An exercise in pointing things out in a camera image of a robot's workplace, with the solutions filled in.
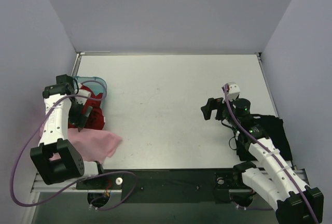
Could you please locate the pink t shirt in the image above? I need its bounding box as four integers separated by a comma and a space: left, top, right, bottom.
38, 124, 123, 165

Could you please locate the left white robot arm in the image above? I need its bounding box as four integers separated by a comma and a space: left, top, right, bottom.
30, 74, 107, 189

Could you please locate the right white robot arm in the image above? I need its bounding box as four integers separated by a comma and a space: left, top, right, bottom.
201, 97, 324, 223

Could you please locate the red t shirt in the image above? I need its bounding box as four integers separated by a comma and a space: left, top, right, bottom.
67, 84, 106, 131

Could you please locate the teal plastic bin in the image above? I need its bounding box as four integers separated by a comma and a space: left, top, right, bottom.
70, 76, 107, 108

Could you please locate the black folded t shirt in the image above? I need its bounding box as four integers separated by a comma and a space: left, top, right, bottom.
236, 114, 293, 162

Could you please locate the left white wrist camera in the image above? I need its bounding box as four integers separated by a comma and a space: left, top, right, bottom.
75, 89, 91, 105

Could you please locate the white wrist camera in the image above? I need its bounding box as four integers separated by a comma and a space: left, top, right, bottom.
223, 82, 240, 102
75, 89, 91, 105

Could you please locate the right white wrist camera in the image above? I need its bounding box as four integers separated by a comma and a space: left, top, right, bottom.
223, 82, 240, 102

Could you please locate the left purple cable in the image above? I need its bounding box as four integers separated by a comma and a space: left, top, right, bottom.
10, 80, 138, 211

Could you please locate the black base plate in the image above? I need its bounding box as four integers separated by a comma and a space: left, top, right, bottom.
76, 169, 255, 206

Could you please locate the aluminium rail frame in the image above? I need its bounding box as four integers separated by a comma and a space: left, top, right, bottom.
30, 168, 309, 193

